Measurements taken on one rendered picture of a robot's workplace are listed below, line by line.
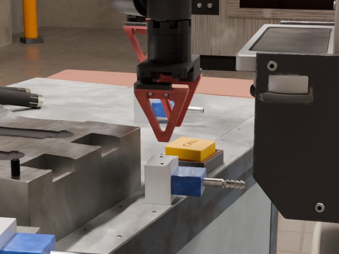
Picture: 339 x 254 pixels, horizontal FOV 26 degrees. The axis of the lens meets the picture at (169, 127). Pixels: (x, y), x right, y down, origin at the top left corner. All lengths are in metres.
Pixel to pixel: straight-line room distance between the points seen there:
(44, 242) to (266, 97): 0.25
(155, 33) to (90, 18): 8.56
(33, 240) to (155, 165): 0.30
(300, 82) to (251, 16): 5.59
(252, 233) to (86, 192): 0.64
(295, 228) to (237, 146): 1.80
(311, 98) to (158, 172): 0.35
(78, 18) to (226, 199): 8.30
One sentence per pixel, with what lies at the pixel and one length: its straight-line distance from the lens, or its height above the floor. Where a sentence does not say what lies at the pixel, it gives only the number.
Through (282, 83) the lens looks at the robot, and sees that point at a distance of 0.67.
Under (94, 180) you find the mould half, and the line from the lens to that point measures 0.93.
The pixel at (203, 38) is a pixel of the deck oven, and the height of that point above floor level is 0.29.
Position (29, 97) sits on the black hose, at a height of 0.83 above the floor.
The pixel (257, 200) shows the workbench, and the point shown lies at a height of 0.63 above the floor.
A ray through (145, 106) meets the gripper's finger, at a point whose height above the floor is 0.94.
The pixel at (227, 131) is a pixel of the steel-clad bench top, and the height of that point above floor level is 0.80.
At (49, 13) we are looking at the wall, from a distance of 9.68.
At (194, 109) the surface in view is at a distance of 1.39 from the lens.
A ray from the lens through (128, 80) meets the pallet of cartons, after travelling 3.66.
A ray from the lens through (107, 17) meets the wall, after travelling 9.41.
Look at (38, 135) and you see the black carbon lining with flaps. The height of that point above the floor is 0.88.
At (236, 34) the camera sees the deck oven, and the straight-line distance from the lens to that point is 6.32.
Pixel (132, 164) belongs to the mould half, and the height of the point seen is 0.84.
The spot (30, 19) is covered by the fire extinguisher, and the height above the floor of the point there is 0.25.
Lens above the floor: 1.15
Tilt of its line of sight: 15 degrees down
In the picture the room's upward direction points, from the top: straight up
